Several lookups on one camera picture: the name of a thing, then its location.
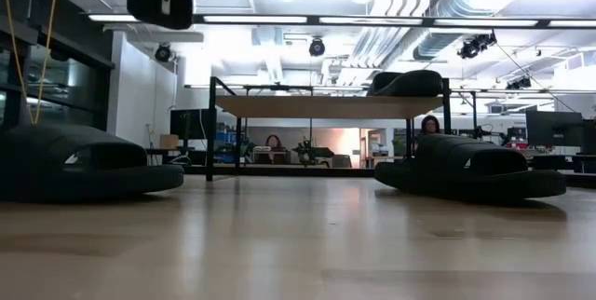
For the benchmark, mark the blue storage bins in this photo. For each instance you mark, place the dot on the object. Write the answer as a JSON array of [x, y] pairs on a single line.
[[226, 138]]

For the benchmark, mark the black ceiling spotlight cluster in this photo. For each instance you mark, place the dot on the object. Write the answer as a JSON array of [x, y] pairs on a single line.
[[477, 44], [518, 83]]

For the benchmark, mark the long ceiling light bar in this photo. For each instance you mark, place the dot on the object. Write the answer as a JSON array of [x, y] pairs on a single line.
[[256, 19]]

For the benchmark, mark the background robot rig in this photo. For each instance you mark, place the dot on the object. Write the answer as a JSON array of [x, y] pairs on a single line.
[[321, 152]]

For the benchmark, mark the cardboard box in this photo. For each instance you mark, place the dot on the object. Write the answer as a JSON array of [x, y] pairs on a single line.
[[168, 141]]

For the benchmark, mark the black rubber slide sandal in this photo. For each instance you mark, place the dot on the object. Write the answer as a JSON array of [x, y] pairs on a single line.
[[442, 165], [46, 160], [410, 85]]

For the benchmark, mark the wooden shelf with black frame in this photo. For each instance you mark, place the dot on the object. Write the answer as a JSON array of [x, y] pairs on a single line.
[[326, 106]]

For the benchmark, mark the black aluminium table frame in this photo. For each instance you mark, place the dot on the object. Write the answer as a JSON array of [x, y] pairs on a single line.
[[288, 170]]

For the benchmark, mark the silver ventilation duct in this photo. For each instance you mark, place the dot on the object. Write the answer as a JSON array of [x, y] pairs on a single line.
[[433, 44]]

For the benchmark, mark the black computer monitor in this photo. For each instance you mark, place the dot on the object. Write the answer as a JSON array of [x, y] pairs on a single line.
[[554, 128], [191, 124]]

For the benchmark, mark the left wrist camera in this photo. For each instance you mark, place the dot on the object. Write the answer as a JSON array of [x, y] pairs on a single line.
[[144, 9]]

